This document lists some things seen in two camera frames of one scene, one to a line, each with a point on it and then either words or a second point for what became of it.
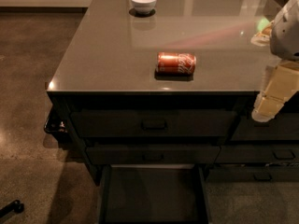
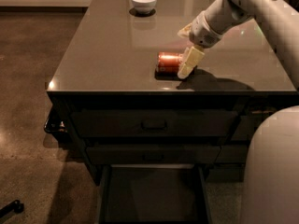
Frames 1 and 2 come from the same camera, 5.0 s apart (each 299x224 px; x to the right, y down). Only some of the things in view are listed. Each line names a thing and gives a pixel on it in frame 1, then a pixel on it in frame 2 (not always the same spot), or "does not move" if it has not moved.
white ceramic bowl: (143, 3) does not move
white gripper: (286, 35) to (202, 31)
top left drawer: (154, 124) does not move
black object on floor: (16, 206) does not move
